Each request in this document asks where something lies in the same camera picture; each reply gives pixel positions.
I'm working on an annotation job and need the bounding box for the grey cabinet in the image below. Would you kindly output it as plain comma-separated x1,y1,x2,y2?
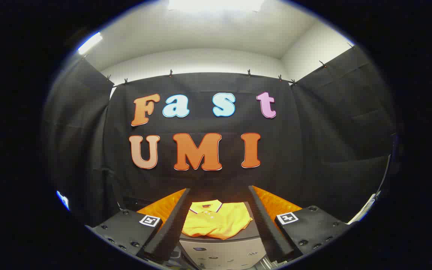
178,202,267,270

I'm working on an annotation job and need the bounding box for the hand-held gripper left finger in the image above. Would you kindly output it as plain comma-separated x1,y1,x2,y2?
86,187,192,263

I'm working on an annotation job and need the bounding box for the wide ceiling light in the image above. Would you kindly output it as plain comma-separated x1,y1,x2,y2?
167,0,265,12

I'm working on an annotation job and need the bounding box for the row of black backdrop clips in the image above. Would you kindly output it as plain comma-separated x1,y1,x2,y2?
105,42,355,87

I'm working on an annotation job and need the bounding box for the narrow ceiling light strip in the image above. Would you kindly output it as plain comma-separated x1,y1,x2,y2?
77,32,103,55

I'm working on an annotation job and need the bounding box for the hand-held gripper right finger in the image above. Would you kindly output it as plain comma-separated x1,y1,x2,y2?
248,185,352,263

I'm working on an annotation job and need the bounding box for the white panel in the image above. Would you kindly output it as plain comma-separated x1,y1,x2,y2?
351,193,377,224

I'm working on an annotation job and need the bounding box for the black backdrop cloth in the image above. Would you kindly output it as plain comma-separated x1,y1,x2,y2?
42,45,400,229

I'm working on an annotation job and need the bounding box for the yellow polo shirt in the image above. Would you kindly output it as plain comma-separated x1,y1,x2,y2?
181,199,253,240

